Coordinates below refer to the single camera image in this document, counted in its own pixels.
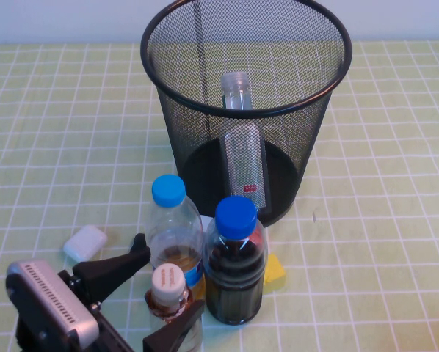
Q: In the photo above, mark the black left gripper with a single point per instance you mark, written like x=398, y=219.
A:
x=105, y=337

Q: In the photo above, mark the small amber bottle white cap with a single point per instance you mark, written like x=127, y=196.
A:
x=168, y=282

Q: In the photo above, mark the clear bottle green neck label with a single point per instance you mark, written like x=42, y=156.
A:
x=236, y=91

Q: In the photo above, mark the white earbud case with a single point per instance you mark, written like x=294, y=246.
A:
x=83, y=242

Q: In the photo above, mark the dark liquid bottle blue cap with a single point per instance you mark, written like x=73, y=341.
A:
x=234, y=286

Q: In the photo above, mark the clear bottle light blue cap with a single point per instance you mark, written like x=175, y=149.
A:
x=168, y=194

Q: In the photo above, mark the yellow sponge block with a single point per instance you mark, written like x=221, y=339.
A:
x=274, y=273

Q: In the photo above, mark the green white checkered tablecloth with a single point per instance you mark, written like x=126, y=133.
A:
x=58, y=146

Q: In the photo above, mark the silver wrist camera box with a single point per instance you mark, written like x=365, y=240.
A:
x=47, y=297

